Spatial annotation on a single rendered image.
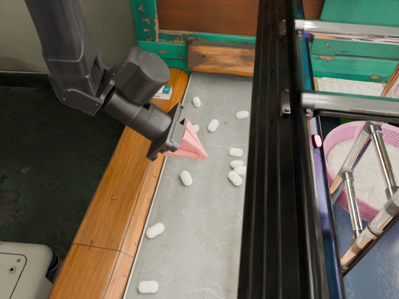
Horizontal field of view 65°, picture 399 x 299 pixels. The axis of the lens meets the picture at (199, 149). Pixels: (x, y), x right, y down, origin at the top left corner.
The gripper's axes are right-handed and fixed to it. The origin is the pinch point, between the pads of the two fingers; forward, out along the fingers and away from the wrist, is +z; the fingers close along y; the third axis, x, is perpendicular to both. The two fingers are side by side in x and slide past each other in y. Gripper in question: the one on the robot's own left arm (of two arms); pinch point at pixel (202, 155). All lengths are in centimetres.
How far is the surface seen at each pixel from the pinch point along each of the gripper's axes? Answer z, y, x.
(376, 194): 37.5, 6.1, -13.6
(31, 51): -60, 117, 124
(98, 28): -35, 121, 81
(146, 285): 1.6, -21.5, 11.7
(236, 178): 11.7, 3.1, 3.3
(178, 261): 6.1, -15.9, 10.5
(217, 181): 9.8, 3.1, 7.5
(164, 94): -6.3, 26.2, 14.7
